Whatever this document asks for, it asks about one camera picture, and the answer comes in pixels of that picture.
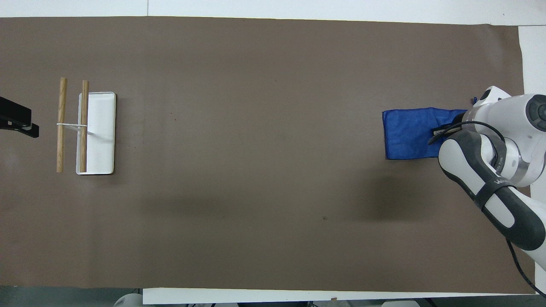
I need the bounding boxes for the blue towel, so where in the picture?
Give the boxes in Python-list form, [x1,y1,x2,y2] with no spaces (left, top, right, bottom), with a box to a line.
[382,97,478,161]

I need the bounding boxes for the white towel rack wooden bars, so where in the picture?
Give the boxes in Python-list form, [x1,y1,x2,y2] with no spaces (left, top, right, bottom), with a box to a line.
[56,77,116,175]

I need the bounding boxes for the black cable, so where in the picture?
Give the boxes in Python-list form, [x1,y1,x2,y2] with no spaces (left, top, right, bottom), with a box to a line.
[428,121,539,295]

